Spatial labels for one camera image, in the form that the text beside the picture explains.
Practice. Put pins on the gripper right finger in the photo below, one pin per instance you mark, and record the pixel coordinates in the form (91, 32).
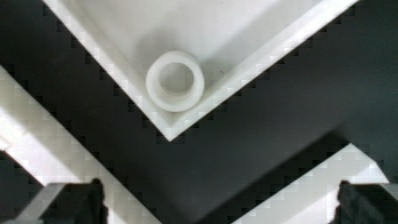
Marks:
(368, 204)

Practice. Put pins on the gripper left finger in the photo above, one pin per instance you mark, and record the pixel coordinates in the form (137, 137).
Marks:
(66, 204)

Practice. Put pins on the white square tabletop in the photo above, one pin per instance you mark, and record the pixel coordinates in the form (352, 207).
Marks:
(185, 48)

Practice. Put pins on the white L-shaped obstacle fence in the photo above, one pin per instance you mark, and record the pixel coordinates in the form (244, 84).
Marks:
(45, 149)

